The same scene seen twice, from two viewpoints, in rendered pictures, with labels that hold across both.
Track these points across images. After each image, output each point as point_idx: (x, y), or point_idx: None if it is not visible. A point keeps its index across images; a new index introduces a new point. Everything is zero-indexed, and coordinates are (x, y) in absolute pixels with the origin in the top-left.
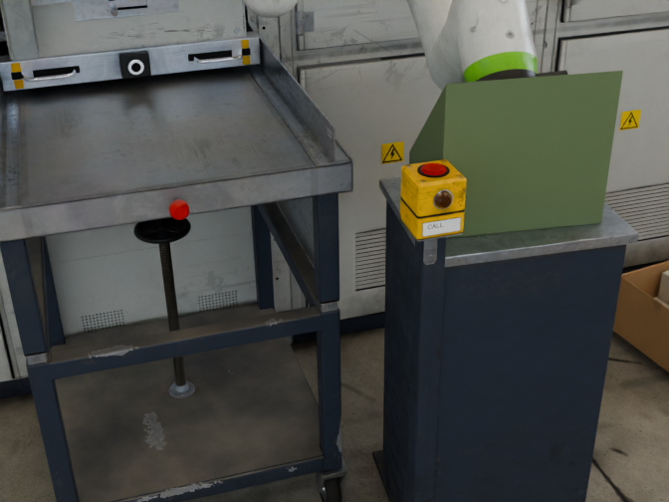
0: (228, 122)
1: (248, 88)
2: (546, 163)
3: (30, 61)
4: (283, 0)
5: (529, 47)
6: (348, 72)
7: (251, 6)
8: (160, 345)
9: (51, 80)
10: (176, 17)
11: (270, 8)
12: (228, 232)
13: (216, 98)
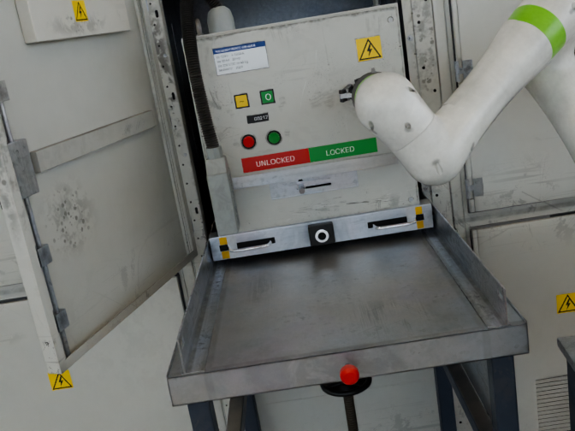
0: (401, 283)
1: (422, 250)
2: None
3: (234, 235)
4: (446, 168)
5: None
6: (518, 229)
7: (416, 176)
8: None
9: (251, 250)
10: (356, 191)
11: (434, 177)
12: (412, 378)
13: (392, 260)
